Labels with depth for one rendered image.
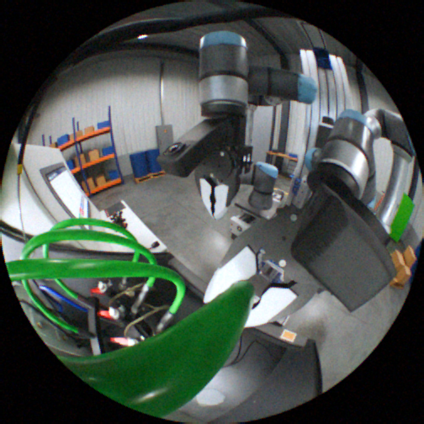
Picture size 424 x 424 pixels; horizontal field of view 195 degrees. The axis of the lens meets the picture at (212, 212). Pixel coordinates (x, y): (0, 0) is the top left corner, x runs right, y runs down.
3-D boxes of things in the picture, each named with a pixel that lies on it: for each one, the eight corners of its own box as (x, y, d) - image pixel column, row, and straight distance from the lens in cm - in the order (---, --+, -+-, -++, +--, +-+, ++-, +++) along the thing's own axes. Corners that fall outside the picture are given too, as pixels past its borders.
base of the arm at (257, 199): (255, 194, 84) (257, 180, 80) (276, 204, 80) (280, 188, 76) (242, 202, 72) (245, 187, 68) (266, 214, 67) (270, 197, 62)
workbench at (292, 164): (262, 172, 539) (266, 148, 521) (268, 170, 602) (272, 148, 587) (299, 186, 502) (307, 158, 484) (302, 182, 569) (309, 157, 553)
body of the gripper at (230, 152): (251, 175, 26) (257, 113, 25) (229, 188, 19) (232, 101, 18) (220, 167, 29) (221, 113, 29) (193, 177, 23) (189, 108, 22)
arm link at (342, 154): (378, 167, 19) (324, 126, 18) (372, 197, 16) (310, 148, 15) (352, 191, 24) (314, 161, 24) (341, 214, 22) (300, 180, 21)
